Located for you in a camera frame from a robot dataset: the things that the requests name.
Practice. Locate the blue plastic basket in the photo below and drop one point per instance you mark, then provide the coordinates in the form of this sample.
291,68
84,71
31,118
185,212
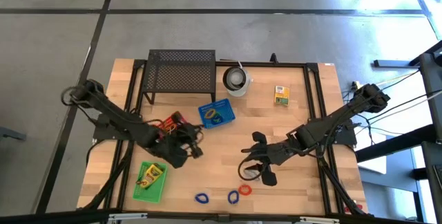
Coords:
226,108

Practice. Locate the large crayon box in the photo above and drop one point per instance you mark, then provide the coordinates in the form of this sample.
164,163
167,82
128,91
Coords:
152,175

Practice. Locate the red clamp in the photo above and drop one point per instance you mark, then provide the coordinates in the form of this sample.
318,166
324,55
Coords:
357,207

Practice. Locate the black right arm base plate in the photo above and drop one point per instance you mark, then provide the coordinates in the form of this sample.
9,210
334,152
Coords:
345,137

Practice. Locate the white power strip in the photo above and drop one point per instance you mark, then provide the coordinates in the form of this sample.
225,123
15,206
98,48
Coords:
355,86

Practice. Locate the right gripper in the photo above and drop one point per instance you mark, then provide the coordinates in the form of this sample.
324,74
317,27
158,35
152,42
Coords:
276,151

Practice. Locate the red plastic basket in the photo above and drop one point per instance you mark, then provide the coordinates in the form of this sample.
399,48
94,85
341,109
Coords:
174,117

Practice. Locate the black rig beam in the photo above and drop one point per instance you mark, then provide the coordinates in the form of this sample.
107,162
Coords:
52,217

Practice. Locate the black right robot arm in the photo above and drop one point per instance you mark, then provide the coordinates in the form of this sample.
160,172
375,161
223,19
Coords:
328,123

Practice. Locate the black perforated metal shelf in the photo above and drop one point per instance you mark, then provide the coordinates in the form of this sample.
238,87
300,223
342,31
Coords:
179,72

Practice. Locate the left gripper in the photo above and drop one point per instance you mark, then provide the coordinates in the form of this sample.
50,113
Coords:
171,149

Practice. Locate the green plastic basket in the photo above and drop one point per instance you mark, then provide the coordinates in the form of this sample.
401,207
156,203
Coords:
155,193

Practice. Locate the small yellow crayon box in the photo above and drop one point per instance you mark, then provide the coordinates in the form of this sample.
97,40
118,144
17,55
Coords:
282,95

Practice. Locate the grey furniture foot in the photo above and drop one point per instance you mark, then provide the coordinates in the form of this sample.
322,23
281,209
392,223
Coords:
10,134

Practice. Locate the black camera post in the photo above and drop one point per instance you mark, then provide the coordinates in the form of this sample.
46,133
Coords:
273,58

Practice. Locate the silver frame bracket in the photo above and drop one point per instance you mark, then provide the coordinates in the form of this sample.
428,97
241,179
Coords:
319,220
127,216

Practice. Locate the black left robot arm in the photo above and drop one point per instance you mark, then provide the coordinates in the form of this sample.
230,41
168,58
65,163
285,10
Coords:
114,113

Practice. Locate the tan rubber band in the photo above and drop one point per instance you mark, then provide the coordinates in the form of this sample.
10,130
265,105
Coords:
170,126

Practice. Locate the black desk frame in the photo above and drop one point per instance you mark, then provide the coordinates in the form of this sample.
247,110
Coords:
431,79

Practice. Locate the white cylindrical pen holder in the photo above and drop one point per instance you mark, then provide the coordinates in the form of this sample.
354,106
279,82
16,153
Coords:
236,80

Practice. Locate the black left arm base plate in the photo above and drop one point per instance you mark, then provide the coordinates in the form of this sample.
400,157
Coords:
103,134

